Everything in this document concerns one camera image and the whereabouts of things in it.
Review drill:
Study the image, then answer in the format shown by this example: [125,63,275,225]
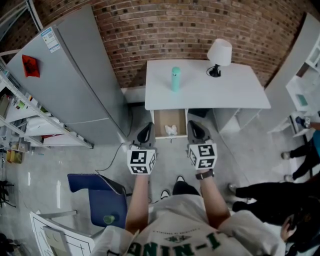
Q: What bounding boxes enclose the person's right forearm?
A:
[199,169,231,230]

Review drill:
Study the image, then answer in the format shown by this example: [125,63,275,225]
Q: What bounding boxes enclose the white label sticker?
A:
[40,26,61,54]

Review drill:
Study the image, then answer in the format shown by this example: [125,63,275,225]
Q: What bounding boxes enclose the blue chair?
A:
[66,173,129,230]

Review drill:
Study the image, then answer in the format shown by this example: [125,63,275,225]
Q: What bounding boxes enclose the white open cabinet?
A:
[264,11,320,138]

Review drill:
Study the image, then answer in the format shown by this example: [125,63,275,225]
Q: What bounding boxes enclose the person's left forearm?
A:
[124,172,152,235]

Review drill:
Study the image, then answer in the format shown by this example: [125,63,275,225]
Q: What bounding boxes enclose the person's white printed shirt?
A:
[91,194,286,256]

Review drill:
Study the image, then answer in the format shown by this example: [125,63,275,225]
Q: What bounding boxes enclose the grey refrigerator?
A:
[6,4,130,146]

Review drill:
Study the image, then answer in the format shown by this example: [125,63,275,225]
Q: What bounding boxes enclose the white desk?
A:
[144,59,272,135]

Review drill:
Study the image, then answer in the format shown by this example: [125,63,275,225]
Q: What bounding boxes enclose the red diamond sticker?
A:
[21,54,41,79]

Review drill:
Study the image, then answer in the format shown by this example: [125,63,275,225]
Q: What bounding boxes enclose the white shade table lamp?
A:
[206,38,233,79]

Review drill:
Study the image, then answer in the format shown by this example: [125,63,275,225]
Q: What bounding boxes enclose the white drawing board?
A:
[29,210,96,256]

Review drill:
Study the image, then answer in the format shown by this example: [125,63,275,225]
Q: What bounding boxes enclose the wooden drawer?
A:
[151,108,189,140]

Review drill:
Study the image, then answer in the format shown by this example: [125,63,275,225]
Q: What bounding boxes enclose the white plastic bag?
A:
[164,124,179,136]

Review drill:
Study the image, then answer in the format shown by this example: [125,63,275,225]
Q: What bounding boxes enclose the dark wristwatch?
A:
[195,168,216,181]

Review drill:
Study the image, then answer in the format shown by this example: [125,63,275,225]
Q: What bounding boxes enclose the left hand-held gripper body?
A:
[126,121,158,176]

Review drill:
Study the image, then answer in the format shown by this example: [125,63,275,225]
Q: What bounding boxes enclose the grey floor cable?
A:
[94,107,134,176]

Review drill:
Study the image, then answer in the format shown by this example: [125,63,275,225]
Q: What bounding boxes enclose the white metal shelf rack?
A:
[0,56,95,151]

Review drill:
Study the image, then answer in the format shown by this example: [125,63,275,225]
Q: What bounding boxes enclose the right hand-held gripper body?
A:
[186,120,218,171]

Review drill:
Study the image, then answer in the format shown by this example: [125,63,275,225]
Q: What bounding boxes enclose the person's black shorts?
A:
[171,180,201,197]

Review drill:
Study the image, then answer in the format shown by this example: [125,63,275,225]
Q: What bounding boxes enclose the teal bottle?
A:
[170,66,182,93]

